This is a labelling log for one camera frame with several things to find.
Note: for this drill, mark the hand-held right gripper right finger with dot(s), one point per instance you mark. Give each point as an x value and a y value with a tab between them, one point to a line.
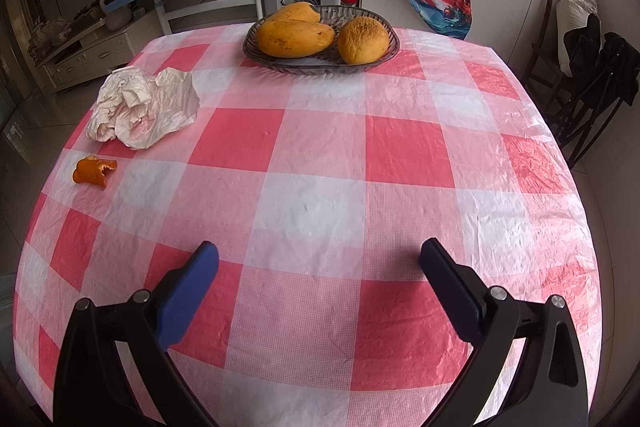
450	292

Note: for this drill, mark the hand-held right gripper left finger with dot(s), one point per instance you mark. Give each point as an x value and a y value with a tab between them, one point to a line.
187	292

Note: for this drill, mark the orange peel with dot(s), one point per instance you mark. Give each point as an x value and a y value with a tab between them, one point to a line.
90	171

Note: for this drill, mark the red white checked tablecloth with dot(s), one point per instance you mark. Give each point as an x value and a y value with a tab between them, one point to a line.
320	187

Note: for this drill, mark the crumpled white paper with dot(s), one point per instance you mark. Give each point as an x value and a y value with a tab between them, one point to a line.
145	107

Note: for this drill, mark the white television stand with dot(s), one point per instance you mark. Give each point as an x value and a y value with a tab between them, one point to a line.
85	57

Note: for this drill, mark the dark woven fruit basket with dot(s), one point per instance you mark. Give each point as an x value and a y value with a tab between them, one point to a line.
320	66

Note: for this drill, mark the rough spotted yellow mango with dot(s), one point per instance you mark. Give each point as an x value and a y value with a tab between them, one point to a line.
363	41

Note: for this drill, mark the long yellow mango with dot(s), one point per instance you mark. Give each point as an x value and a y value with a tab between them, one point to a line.
295	38

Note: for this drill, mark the black folding chair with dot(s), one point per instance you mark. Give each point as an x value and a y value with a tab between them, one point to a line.
615	67

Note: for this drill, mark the beige round pot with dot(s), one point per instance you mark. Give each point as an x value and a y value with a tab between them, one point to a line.
119	18

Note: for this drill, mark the yellow mango with dark tip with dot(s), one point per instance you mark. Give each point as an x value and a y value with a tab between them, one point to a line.
295	12

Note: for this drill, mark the white sack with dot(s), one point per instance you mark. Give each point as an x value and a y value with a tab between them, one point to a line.
572	14

